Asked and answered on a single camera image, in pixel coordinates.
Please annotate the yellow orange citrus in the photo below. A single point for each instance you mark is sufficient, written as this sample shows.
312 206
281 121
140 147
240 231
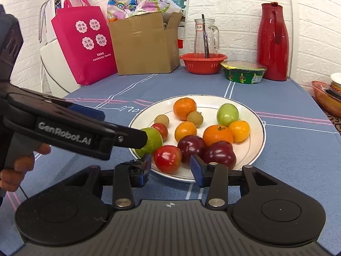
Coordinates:
240 130

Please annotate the large orange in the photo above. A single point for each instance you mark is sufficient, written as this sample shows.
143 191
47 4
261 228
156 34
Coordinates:
216 133

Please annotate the orange with stem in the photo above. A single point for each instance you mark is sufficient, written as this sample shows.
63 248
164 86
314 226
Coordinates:
183 107

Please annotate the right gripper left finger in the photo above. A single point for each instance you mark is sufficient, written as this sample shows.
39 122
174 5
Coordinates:
124 177

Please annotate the white appliance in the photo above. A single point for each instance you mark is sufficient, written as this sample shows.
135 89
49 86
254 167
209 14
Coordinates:
55 67

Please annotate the green instant noodle bowl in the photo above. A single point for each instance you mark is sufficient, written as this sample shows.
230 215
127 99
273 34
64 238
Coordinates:
243 72

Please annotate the dark plum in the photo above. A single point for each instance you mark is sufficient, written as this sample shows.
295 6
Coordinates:
191 145
222 153

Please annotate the glass pitcher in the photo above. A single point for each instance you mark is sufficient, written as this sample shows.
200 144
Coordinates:
213 38

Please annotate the red apple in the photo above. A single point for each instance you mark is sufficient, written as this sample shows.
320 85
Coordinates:
167 158

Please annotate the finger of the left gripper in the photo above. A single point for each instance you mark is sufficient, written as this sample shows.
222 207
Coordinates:
89 112
129 137

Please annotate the red plastic basket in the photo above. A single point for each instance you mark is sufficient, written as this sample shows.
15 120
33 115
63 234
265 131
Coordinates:
203 66

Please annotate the black straw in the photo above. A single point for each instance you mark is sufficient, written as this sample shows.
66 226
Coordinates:
205 37

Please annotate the pink tote bag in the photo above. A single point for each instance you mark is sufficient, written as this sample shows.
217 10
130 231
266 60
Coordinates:
84 37

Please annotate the person left hand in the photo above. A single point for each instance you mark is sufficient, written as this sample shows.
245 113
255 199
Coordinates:
11 178

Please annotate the red yellow peach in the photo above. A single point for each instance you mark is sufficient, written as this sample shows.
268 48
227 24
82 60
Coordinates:
162 129

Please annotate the white paper cup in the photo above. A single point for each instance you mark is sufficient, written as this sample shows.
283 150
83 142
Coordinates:
336 81

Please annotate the red thermos jug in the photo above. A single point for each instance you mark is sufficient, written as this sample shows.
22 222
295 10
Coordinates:
273 42

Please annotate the green apple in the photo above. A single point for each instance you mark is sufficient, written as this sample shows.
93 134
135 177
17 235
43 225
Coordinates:
154 141
227 113

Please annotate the brown longan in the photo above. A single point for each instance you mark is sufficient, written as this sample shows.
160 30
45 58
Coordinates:
162 119
196 118

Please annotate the brown wooden bowl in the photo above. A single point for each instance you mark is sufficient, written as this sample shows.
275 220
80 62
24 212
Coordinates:
326 101

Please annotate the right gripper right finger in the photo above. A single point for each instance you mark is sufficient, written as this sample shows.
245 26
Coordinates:
217 177

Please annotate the small orange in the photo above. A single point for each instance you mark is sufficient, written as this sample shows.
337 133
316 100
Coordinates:
185 128

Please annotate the floral cloth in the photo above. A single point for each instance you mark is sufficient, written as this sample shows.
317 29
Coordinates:
122 9

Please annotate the cardboard box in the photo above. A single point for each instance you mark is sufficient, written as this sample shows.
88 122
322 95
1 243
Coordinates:
143 44

